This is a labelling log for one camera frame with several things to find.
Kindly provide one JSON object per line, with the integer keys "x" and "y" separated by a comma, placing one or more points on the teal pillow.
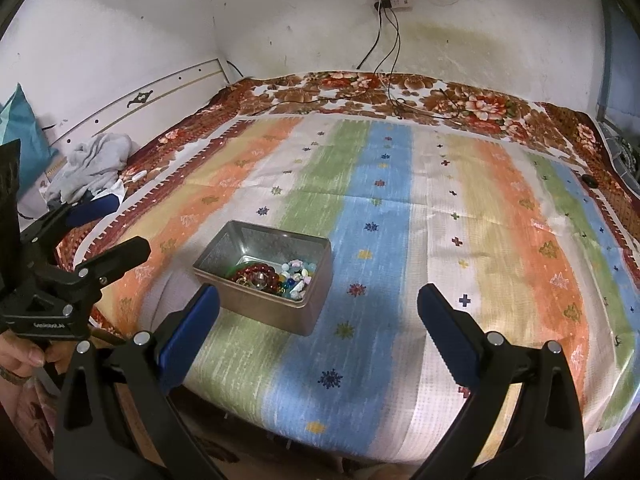
{"x": 20, "y": 135}

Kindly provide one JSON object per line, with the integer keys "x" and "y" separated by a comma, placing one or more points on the green jade bangle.
{"x": 239, "y": 271}

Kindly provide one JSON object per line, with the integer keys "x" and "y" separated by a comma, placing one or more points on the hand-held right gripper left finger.
{"x": 192, "y": 330}

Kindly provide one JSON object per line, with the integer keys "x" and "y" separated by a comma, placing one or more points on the white power strip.
{"x": 395, "y": 2}

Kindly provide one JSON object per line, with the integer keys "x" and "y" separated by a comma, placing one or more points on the silver metal tin box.
{"x": 280, "y": 315}

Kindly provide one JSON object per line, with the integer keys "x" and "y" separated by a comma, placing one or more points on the dark wristband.
{"x": 11, "y": 375}

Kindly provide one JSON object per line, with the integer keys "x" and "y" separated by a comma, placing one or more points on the person's left hand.
{"x": 20, "y": 355}

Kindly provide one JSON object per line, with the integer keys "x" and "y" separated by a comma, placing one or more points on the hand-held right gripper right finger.
{"x": 447, "y": 330}

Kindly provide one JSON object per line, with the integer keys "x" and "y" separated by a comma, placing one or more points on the striped pastel bed sheet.
{"x": 450, "y": 240}

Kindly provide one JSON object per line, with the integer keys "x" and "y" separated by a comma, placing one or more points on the small white object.
{"x": 136, "y": 176}

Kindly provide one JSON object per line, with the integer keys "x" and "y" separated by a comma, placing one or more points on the small black object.
{"x": 589, "y": 181}

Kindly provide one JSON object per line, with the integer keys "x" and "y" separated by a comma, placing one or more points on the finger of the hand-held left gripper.
{"x": 90, "y": 210}
{"x": 115, "y": 260}

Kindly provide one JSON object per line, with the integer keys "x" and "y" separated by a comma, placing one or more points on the brown floral blanket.
{"x": 350, "y": 85}

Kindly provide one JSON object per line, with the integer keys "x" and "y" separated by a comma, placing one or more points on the grey metal object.
{"x": 622, "y": 152}

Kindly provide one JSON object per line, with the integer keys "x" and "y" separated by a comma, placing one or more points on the white headboard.
{"x": 125, "y": 105}

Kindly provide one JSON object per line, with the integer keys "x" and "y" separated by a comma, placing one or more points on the grey crumpled cloth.
{"x": 95, "y": 160}

